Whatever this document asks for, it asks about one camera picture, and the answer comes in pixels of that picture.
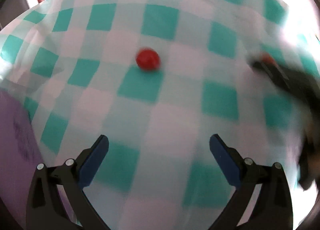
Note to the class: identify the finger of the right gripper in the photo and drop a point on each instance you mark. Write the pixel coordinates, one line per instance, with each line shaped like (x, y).
(300, 85)

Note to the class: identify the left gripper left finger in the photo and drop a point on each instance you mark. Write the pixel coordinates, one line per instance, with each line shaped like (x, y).
(92, 164)

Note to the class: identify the teal white checkered tablecloth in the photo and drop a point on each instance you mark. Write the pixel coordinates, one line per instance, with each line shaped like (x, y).
(72, 64)

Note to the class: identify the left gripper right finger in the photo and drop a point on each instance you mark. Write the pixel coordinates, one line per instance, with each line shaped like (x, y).
(273, 208)

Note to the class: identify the red tomato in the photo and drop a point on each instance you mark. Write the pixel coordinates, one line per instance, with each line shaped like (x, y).
(267, 59)
(147, 59)

